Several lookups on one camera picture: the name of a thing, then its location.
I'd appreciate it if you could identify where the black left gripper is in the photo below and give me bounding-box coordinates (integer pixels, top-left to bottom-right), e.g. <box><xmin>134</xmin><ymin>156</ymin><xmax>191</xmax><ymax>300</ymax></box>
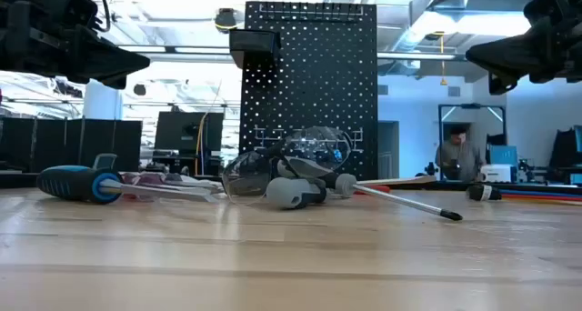
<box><xmin>0</xmin><ymin>0</ymin><xmax>151</xmax><ymax>90</ymax></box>

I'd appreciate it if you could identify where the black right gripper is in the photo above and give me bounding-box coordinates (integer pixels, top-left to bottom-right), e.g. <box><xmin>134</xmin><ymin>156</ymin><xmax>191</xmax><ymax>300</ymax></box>
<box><xmin>466</xmin><ymin>0</ymin><xmax>582</xmax><ymax>96</ymax></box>

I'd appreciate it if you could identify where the blue black handled screwdriver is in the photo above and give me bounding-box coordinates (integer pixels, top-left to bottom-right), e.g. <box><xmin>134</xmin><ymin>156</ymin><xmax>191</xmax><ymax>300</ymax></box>
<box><xmin>35</xmin><ymin>165</ymin><xmax>219</xmax><ymax>206</ymax></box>

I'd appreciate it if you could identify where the white round column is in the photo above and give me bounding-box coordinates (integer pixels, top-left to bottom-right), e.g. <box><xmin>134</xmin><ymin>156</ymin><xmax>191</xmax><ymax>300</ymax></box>
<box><xmin>83</xmin><ymin>80</ymin><xmax>123</xmax><ymax>120</ymax></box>

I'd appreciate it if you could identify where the blue panel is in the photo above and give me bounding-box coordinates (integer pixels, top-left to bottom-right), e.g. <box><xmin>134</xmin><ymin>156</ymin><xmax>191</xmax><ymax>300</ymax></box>
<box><xmin>488</xmin><ymin>145</ymin><xmax>519</xmax><ymax>166</ymax></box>

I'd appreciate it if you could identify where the grey office chair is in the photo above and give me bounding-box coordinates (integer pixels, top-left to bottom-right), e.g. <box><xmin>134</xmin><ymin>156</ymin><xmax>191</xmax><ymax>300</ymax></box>
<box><xmin>93</xmin><ymin>153</ymin><xmax>118</xmax><ymax>172</ymax></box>

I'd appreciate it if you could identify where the black monitor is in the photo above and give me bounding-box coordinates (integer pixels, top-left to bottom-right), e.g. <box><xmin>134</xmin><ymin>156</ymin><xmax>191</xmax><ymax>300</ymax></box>
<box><xmin>154</xmin><ymin>110</ymin><xmax>225</xmax><ymax>152</ymax></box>

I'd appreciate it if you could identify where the black equipment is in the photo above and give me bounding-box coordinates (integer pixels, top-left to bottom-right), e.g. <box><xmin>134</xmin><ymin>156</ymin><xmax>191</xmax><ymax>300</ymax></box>
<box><xmin>547</xmin><ymin>125</ymin><xmax>582</xmax><ymax>171</ymax></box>

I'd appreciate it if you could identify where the person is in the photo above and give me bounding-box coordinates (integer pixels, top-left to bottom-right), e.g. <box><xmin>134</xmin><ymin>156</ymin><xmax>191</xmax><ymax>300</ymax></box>
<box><xmin>434</xmin><ymin>125</ymin><xmax>483</xmax><ymax>183</ymax></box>

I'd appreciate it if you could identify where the white box device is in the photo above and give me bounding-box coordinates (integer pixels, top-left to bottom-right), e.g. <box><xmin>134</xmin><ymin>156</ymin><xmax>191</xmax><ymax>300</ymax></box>
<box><xmin>479</xmin><ymin>164</ymin><xmax>517</xmax><ymax>184</ymax></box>

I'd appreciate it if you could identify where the black ceiling spotlight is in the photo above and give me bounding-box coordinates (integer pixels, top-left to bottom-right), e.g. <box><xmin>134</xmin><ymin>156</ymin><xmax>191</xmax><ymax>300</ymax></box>
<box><xmin>214</xmin><ymin>8</ymin><xmax>237</xmax><ymax>33</ymax></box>

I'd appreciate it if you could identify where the black cylinder with white label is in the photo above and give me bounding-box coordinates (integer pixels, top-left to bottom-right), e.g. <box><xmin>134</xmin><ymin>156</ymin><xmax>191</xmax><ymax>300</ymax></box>
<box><xmin>466</xmin><ymin>183</ymin><xmax>503</xmax><ymax>202</ymax></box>

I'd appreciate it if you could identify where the blue strip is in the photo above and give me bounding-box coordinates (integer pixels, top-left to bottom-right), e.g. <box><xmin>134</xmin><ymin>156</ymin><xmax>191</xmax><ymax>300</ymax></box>
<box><xmin>498</xmin><ymin>187</ymin><xmax>582</xmax><ymax>196</ymax></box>

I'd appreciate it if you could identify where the red strip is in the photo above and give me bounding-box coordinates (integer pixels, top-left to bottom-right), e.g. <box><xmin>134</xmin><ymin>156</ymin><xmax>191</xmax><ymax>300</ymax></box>
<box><xmin>502</xmin><ymin>192</ymin><xmax>582</xmax><ymax>201</ymax></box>

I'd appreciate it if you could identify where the white work glove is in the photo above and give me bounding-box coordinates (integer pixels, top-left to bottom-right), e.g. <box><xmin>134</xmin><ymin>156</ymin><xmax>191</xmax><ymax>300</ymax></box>
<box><xmin>170</xmin><ymin>173</ymin><xmax>225</xmax><ymax>190</ymax></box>

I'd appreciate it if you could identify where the black plastic bin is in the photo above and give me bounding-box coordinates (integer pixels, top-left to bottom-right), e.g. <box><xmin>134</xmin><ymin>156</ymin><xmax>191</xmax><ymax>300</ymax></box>
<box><xmin>228</xmin><ymin>28</ymin><xmax>281</xmax><ymax>69</ymax></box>

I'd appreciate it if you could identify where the grey door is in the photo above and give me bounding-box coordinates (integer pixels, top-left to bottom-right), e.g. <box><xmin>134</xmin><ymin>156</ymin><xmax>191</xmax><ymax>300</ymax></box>
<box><xmin>377</xmin><ymin>121</ymin><xmax>400</xmax><ymax>180</ymax></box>

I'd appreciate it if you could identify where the flat tan strip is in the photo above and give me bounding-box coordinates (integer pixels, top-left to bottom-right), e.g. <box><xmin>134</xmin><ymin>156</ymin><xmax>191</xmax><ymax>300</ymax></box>
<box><xmin>356</xmin><ymin>174</ymin><xmax>437</xmax><ymax>187</ymax></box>

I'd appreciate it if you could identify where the black pegboard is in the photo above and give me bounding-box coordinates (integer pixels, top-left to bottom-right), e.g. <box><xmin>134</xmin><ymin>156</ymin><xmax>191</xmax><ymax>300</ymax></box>
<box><xmin>238</xmin><ymin>0</ymin><xmax>379</xmax><ymax>181</ymax></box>

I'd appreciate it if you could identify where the black metal frame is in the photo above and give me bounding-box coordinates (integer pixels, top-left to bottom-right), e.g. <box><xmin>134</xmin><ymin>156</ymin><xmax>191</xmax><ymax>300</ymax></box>
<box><xmin>438</xmin><ymin>103</ymin><xmax>508</xmax><ymax>180</ymax></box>

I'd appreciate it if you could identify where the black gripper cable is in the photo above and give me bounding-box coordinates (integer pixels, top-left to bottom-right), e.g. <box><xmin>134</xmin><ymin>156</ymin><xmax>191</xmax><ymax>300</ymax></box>
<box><xmin>94</xmin><ymin>0</ymin><xmax>113</xmax><ymax>33</ymax></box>

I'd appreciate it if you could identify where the yellow ceiling cord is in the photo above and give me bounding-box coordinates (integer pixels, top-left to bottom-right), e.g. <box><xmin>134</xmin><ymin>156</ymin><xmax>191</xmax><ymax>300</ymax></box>
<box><xmin>437</xmin><ymin>31</ymin><xmax>449</xmax><ymax>87</ymax></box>

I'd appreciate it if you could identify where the black partition wall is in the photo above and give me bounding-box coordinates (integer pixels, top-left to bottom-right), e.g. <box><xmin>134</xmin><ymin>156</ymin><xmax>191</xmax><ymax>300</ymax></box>
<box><xmin>0</xmin><ymin>116</ymin><xmax>143</xmax><ymax>174</ymax></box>

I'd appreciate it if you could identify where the yellow hanging cable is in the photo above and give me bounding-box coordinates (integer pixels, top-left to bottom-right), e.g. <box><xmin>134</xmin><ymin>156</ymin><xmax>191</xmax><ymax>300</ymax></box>
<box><xmin>194</xmin><ymin>108</ymin><xmax>211</xmax><ymax>176</ymax></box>

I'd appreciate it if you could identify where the long wire tool rack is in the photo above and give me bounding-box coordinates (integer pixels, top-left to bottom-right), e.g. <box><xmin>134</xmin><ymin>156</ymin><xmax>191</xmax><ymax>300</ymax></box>
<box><xmin>258</xmin><ymin>1</ymin><xmax>365</xmax><ymax>24</ymax></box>

